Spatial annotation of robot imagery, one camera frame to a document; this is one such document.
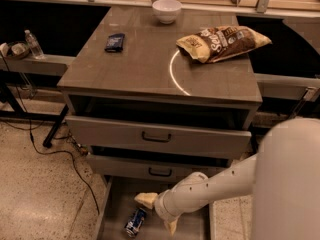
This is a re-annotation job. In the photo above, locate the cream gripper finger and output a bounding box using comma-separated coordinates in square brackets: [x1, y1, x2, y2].
[164, 219, 178, 236]
[134, 192, 158, 209]

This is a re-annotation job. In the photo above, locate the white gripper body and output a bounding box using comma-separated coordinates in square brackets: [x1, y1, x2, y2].
[154, 189, 186, 222]

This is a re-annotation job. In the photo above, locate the blue pepsi can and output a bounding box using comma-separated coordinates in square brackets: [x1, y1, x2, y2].
[124, 208, 147, 238]

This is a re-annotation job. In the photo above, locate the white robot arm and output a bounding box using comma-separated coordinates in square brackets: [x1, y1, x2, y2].
[135, 118, 320, 240]

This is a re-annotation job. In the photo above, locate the grey bottom drawer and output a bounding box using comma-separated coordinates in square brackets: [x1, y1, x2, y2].
[93, 176, 214, 240]

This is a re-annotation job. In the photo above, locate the grey top drawer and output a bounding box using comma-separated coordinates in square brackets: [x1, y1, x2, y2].
[66, 116, 251, 159]

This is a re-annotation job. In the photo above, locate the grey drawer cabinet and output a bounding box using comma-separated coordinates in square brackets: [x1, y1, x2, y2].
[58, 6, 262, 169]

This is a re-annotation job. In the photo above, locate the dark blue snack packet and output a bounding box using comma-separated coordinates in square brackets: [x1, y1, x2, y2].
[105, 33, 125, 52]

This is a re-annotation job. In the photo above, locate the grey side bench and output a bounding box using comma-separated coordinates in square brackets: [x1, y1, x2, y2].
[0, 54, 74, 77]

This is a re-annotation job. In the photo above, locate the brown chip bag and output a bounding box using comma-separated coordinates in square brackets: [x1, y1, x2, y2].
[176, 26, 272, 63]

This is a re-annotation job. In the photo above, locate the clear water bottle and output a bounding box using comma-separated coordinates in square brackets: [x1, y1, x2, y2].
[25, 30, 45, 59]

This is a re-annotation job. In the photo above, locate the white bowl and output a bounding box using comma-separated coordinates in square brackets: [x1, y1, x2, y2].
[152, 0, 182, 24]

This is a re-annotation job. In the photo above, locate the small bowl with items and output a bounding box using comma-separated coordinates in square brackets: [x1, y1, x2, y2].
[0, 42, 29, 60]

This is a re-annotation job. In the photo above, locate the black floor cable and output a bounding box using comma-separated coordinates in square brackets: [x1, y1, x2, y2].
[0, 52, 101, 216]

